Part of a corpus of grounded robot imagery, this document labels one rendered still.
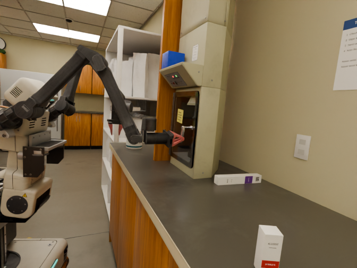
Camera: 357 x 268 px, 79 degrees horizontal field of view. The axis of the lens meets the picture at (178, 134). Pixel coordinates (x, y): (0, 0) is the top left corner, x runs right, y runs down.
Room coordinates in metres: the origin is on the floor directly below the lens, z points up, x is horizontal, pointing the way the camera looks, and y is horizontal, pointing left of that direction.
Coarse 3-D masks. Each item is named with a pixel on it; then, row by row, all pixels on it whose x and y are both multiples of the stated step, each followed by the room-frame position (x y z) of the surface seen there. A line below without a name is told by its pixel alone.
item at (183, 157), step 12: (180, 96) 1.26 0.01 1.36; (192, 96) 1.12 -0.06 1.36; (180, 108) 1.25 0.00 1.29; (192, 108) 1.11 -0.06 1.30; (192, 120) 1.10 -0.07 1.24; (180, 132) 1.23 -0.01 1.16; (192, 132) 1.09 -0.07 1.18; (180, 144) 1.21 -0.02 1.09; (192, 144) 1.08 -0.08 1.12; (180, 156) 1.20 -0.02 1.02; (192, 156) 1.07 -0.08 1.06
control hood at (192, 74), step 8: (176, 64) 1.08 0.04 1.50; (184, 64) 1.03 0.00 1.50; (192, 64) 1.05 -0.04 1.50; (160, 72) 1.31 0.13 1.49; (168, 72) 1.21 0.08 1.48; (184, 72) 1.07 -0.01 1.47; (192, 72) 1.05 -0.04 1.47; (200, 72) 1.07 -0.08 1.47; (184, 80) 1.13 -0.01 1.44; (192, 80) 1.06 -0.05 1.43; (200, 80) 1.07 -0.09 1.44; (176, 88) 1.33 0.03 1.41
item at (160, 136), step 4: (156, 132) 1.05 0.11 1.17; (160, 132) 1.06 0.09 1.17; (164, 132) 1.09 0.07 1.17; (160, 136) 1.03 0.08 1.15; (164, 136) 1.04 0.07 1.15; (168, 136) 1.03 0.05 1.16; (160, 140) 1.03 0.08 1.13; (164, 140) 1.04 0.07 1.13; (168, 140) 1.03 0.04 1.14; (168, 144) 1.02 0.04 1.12
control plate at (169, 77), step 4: (176, 72) 1.13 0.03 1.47; (168, 76) 1.25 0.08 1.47; (172, 76) 1.21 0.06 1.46; (180, 76) 1.13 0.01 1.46; (168, 80) 1.30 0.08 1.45; (172, 80) 1.25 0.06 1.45; (176, 80) 1.21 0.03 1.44; (180, 80) 1.17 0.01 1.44; (172, 84) 1.29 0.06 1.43; (180, 84) 1.20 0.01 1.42; (184, 84) 1.16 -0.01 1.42
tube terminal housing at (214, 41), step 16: (192, 32) 1.21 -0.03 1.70; (208, 32) 1.07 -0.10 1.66; (224, 32) 1.11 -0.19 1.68; (192, 48) 1.19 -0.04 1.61; (208, 48) 1.08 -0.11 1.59; (224, 48) 1.12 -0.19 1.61; (208, 64) 1.08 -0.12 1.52; (224, 64) 1.16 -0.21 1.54; (208, 80) 1.09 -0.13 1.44; (224, 80) 1.21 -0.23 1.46; (208, 96) 1.09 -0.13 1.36; (224, 96) 1.26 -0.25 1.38; (208, 112) 1.09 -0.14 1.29; (208, 128) 1.10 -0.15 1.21; (208, 144) 1.10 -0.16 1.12; (176, 160) 1.27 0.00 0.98; (208, 160) 1.10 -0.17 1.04; (192, 176) 1.08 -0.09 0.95; (208, 176) 1.11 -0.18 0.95
